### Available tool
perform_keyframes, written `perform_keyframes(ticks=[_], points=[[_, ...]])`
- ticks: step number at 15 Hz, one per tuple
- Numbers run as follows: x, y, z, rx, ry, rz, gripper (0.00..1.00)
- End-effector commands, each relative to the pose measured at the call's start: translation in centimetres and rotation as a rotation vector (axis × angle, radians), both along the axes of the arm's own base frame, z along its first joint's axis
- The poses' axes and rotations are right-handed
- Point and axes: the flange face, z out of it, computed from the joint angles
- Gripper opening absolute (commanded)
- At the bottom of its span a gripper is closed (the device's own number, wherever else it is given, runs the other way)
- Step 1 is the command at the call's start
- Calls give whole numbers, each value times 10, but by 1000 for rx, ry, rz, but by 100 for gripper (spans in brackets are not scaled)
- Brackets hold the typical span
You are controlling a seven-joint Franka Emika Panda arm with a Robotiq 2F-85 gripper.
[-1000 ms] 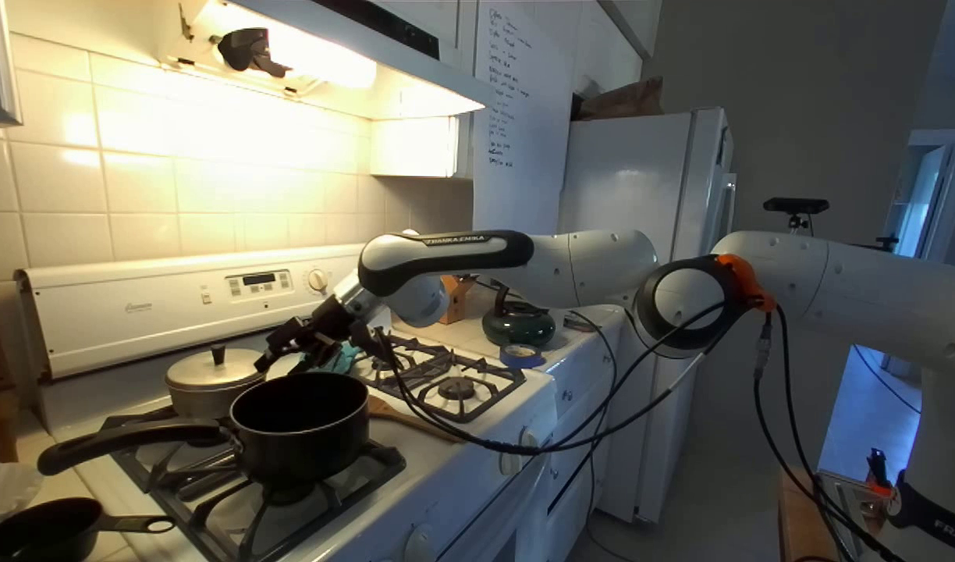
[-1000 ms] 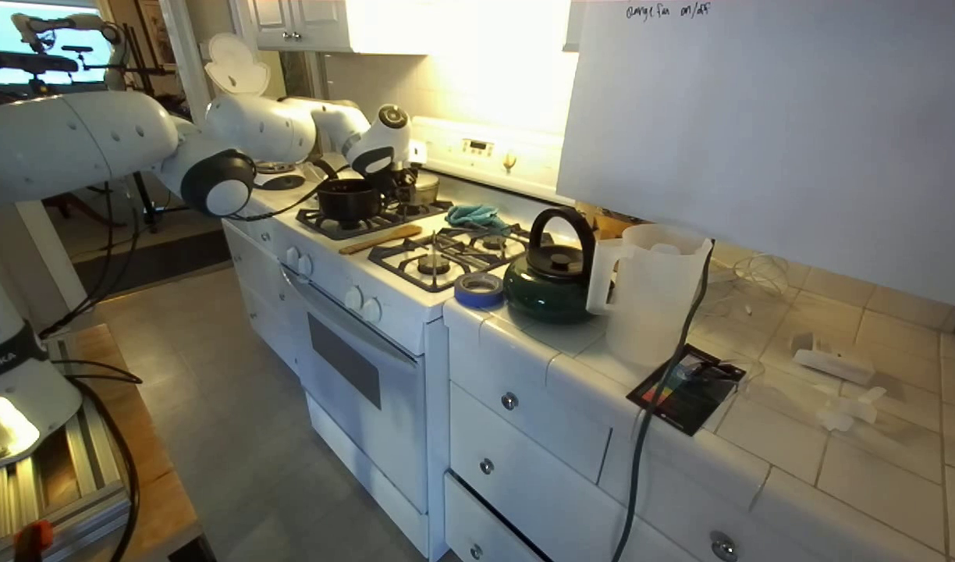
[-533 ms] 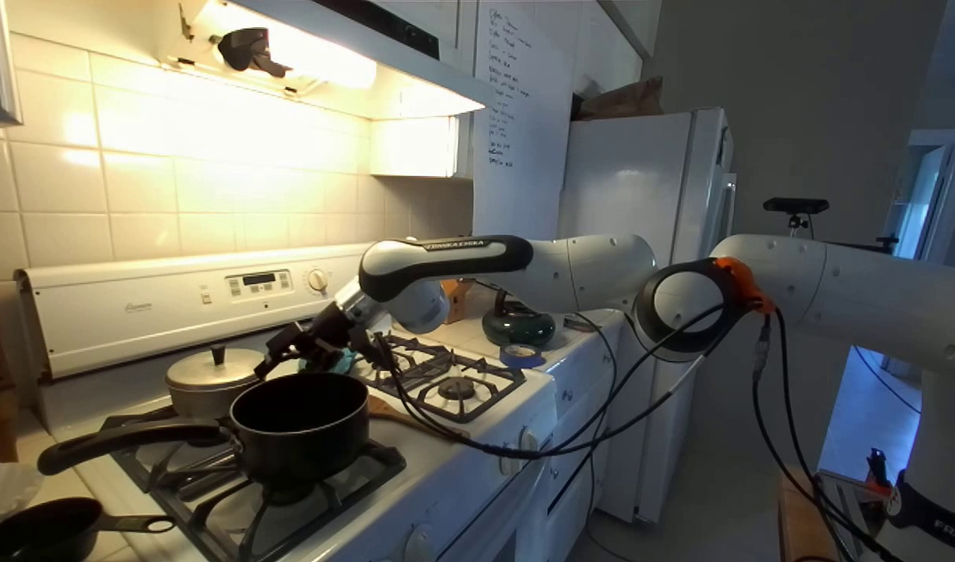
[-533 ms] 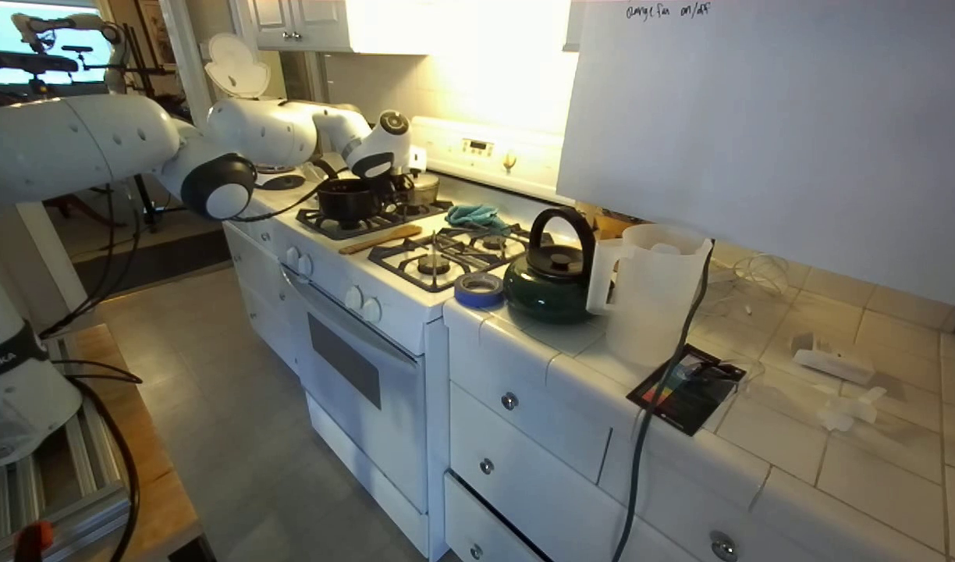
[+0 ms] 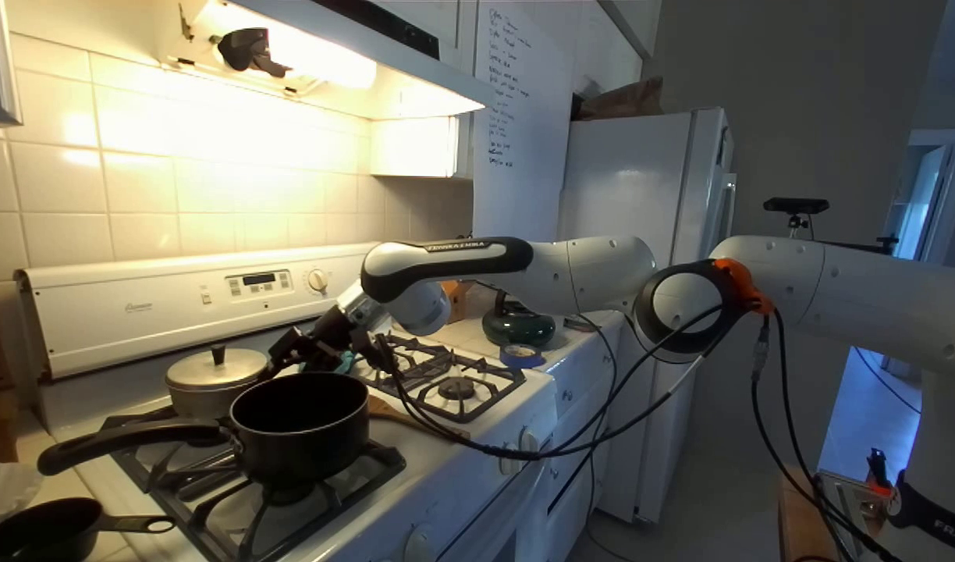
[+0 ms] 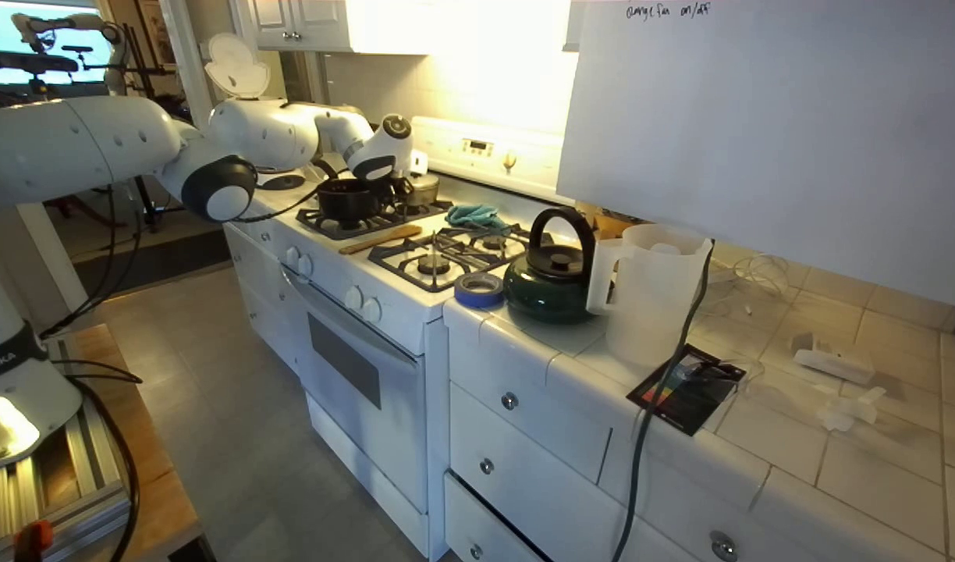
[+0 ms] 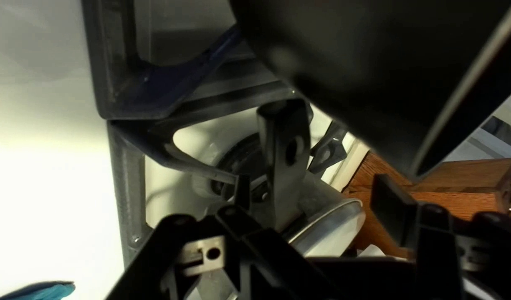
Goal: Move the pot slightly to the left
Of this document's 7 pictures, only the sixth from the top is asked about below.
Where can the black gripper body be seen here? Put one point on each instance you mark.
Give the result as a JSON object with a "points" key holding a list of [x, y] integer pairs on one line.
{"points": [[381, 189]]}

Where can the black tripod with camera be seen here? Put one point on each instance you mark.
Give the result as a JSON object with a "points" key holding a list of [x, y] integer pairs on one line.
{"points": [[43, 58]]}

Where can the blue tape roll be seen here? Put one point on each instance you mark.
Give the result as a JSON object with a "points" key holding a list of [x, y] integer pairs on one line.
{"points": [[480, 292]]}

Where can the white gas stove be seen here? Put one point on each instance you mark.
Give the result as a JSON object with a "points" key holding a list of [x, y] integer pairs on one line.
{"points": [[373, 365]]}

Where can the white stove knob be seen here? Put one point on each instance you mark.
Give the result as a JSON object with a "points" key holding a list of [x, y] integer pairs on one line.
{"points": [[292, 258], [353, 298], [373, 311], [303, 265]]}

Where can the white wall cabinet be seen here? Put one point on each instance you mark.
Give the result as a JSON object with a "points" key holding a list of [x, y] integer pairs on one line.
{"points": [[292, 21]]}

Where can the large black saucepan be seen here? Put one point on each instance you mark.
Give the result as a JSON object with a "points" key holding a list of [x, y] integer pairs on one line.
{"points": [[343, 201]]}

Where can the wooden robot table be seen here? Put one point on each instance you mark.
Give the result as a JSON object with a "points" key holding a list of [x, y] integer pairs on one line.
{"points": [[162, 490]]}

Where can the dark green kettle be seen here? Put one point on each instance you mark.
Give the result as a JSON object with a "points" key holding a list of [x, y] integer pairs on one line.
{"points": [[546, 287]]}

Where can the teal terry cloth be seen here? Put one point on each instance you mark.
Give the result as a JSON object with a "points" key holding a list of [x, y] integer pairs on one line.
{"points": [[476, 217]]}

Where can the wooden round object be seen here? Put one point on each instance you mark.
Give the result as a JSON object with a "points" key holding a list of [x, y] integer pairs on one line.
{"points": [[380, 238]]}

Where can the red round button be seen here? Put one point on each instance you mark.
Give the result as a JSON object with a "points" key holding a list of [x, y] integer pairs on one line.
{"points": [[33, 543]]}

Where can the white board with writing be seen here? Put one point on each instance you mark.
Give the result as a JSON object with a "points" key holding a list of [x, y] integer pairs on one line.
{"points": [[770, 127]]}

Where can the white drawer cabinet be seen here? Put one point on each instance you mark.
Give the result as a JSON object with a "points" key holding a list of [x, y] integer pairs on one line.
{"points": [[541, 416]]}

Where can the black printed booklet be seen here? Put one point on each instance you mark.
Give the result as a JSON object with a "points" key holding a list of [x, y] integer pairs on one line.
{"points": [[686, 392]]}

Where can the black burner grate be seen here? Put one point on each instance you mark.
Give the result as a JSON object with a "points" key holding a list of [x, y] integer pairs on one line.
{"points": [[435, 268], [317, 222]]}

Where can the white translucent pitcher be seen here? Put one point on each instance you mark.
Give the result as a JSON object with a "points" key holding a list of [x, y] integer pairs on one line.
{"points": [[653, 301]]}

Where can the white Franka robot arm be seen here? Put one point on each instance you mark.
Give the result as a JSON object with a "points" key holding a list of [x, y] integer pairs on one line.
{"points": [[73, 146]]}

